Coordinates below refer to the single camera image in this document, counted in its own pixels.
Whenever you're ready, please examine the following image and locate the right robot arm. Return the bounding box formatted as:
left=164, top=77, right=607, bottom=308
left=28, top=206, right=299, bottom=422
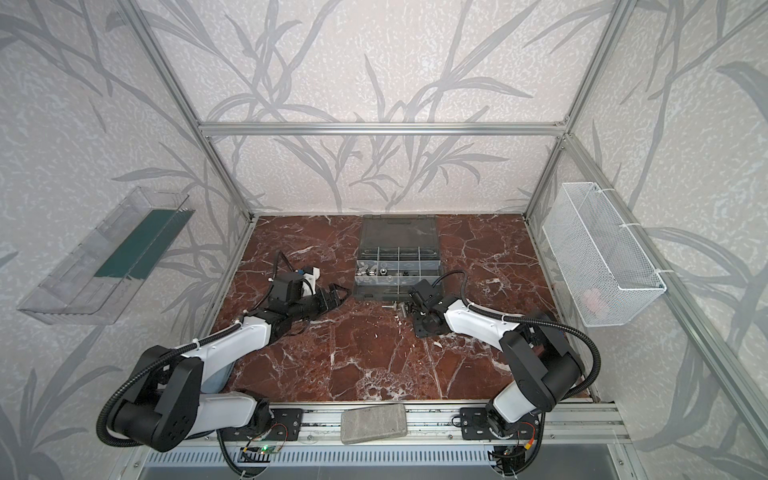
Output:
left=408, top=280, right=602, bottom=437

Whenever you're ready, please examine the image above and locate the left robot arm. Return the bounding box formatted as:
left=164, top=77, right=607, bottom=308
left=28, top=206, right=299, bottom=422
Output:
left=95, top=271, right=351, bottom=452

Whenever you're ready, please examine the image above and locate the clear compartment organizer box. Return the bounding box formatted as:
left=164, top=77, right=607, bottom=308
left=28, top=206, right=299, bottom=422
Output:
left=353, top=215, right=443, bottom=302

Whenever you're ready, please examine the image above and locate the grey stone block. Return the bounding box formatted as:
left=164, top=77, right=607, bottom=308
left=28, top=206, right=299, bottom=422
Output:
left=340, top=403, right=408, bottom=445

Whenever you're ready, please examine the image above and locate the white ventilation grille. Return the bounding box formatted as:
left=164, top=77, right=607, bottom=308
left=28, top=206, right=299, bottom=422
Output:
left=145, top=445, right=493, bottom=468

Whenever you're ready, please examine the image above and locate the green mat on shelf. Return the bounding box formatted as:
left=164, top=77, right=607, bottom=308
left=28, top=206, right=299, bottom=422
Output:
left=94, top=209, right=195, bottom=280

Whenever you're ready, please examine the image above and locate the pink object in basket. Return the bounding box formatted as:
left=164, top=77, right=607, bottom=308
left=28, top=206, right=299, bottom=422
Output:
left=582, top=288, right=609, bottom=319

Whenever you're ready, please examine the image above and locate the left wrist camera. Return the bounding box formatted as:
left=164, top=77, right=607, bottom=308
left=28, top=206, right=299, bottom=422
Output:
left=298, top=267, right=321, bottom=297

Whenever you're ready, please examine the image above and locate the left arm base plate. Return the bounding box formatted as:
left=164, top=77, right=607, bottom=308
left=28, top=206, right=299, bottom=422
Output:
left=258, top=408, right=304, bottom=442

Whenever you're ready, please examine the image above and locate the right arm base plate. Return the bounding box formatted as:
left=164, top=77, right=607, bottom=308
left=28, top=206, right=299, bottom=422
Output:
left=456, top=407, right=540, bottom=442

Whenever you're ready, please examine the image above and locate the white wire mesh basket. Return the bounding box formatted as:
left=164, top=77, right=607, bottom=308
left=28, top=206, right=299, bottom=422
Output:
left=542, top=182, right=667, bottom=327

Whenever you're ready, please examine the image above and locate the clear acrylic wall shelf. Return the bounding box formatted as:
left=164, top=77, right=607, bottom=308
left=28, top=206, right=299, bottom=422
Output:
left=18, top=187, right=195, bottom=325

